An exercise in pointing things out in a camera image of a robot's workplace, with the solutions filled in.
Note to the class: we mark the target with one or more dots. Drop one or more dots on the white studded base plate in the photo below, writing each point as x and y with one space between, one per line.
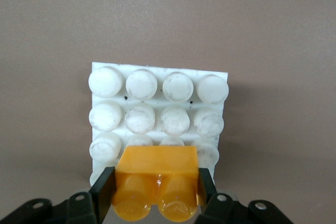
157 95

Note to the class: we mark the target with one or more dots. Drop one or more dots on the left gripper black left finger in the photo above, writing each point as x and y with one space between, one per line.
103 192

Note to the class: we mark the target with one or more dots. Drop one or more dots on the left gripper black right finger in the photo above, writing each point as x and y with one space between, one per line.
208 195

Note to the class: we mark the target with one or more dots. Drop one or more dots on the yellow two-stud block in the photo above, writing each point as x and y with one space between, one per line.
157 161

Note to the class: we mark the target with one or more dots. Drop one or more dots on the brown table cover sheet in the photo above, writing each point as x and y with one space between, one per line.
168 11

